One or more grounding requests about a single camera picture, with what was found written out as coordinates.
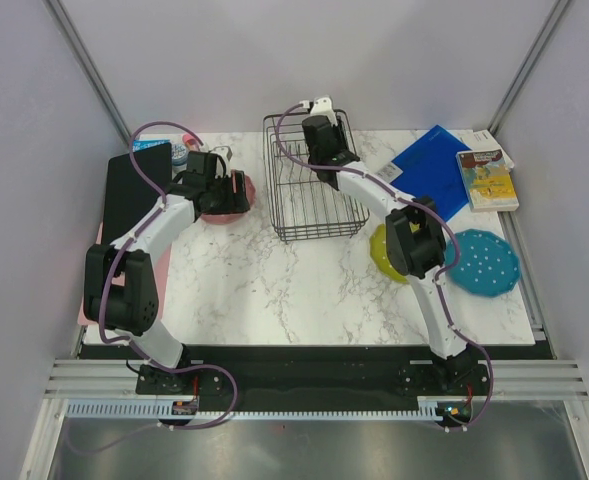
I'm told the pink polka dot plate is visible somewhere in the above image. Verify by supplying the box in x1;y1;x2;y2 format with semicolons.
201;170;256;225

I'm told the lime green polka dot plate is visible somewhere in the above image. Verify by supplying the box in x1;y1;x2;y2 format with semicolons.
369;224;409;285

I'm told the teal polka dot plate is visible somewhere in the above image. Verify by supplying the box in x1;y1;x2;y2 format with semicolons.
446;229;521;298

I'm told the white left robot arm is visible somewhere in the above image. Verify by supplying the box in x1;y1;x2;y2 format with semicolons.
83;151;251;393

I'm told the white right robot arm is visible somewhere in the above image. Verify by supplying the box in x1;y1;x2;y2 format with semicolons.
302;115;475;394

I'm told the small round tin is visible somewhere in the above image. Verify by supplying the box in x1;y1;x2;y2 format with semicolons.
171;144;189;168

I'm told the pink cap sprinkle bottle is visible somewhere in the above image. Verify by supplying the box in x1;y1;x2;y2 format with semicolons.
182;133;204;151

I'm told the blue card box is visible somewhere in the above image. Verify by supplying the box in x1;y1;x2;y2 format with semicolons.
132;139;171;152

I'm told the black tablet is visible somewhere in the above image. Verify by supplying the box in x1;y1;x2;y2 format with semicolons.
100;144;172;244

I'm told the pink cutting mat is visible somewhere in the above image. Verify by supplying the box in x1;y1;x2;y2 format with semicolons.
78;242;171;336

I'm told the blue plastic folder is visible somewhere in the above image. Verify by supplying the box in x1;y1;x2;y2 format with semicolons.
381;125;469;221

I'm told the paperback book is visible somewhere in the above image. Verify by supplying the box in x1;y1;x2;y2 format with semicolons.
456;149;519;213

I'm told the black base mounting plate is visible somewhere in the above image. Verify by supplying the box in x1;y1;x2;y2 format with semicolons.
135;361;489;413

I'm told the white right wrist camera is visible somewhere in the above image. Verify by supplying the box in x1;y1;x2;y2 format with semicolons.
300;95;338;126

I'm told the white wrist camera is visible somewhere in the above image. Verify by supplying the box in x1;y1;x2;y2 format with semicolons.
300;95;338;126
209;145;233;178

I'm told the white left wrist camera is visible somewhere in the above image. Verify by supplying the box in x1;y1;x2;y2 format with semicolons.
209;145;233;178

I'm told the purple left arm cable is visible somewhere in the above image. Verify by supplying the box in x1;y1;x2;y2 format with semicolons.
66;121;239;454

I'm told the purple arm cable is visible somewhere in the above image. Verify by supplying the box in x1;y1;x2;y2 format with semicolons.
275;103;495;432
66;121;239;454

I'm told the black wire dish rack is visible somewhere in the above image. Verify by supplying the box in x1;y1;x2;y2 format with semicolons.
262;112;370;243

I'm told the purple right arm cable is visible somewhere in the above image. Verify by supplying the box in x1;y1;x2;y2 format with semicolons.
275;103;495;432

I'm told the white slotted cable duct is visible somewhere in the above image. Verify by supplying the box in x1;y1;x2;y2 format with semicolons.
66;399;443;421

